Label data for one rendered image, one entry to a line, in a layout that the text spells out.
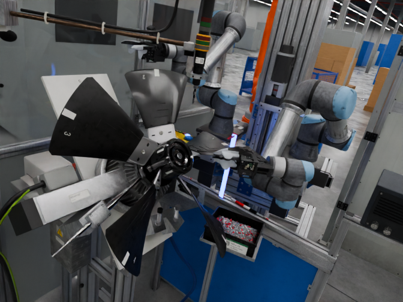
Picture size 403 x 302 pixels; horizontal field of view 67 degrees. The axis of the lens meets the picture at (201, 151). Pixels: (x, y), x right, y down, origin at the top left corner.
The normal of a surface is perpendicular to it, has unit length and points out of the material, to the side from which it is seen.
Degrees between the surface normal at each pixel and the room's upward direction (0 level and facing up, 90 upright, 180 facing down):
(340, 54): 90
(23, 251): 90
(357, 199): 90
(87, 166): 50
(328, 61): 90
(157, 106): 46
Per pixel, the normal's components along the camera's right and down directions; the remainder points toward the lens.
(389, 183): 0.00, -0.82
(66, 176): 0.71, -0.31
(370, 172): -0.58, 0.23
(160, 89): 0.14, -0.40
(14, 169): 0.79, 0.36
